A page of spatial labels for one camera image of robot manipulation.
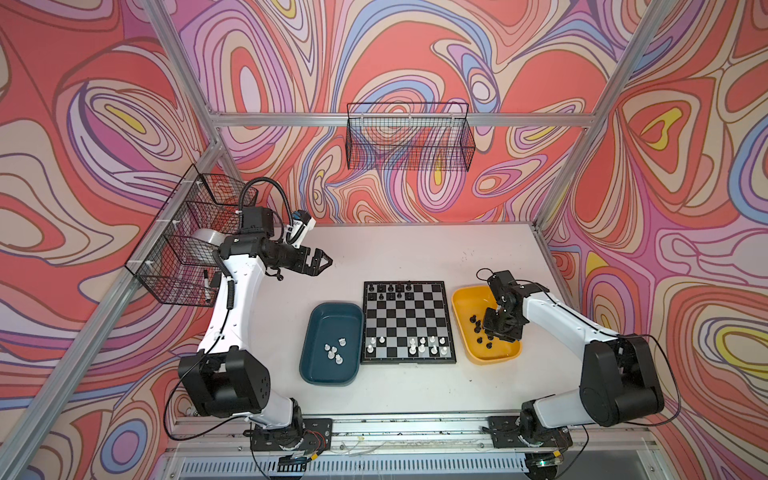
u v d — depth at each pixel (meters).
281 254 0.64
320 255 0.70
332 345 0.87
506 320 0.72
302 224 0.70
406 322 0.91
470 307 0.95
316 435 0.72
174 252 0.72
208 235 0.72
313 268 0.69
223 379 0.42
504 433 0.73
